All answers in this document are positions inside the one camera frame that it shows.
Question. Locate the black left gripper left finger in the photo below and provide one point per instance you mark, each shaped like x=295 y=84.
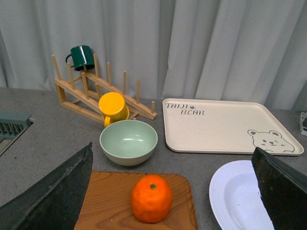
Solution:
x=54 y=202

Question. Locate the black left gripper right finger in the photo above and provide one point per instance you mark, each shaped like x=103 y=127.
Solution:
x=283 y=191

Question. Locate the white ridged plate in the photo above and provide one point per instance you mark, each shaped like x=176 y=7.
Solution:
x=235 y=198

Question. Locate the orange mandarin fruit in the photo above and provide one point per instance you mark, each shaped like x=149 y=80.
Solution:
x=151 y=198

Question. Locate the brown wooden tray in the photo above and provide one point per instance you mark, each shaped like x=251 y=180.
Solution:
x=107 y=204

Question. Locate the grey-green plastic rack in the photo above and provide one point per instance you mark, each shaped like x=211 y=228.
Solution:
x=12 y=126

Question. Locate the light green bowl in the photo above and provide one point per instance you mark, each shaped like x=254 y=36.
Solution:
x=128 y=142

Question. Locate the beige bear serving tray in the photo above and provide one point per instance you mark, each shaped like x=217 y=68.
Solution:
x=205 y=126

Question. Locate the wooden peg drying rack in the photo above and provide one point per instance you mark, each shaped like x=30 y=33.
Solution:
x=81 y=94

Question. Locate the yellow mug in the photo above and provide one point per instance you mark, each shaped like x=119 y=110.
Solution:
x=113 y=108

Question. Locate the grey curtain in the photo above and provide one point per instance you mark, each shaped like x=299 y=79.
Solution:
x=231 y=50

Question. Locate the dark green mug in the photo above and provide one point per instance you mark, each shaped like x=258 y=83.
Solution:
x=82 y=56

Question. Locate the white wire holder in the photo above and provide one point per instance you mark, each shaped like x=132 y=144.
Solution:
x=303 y=123

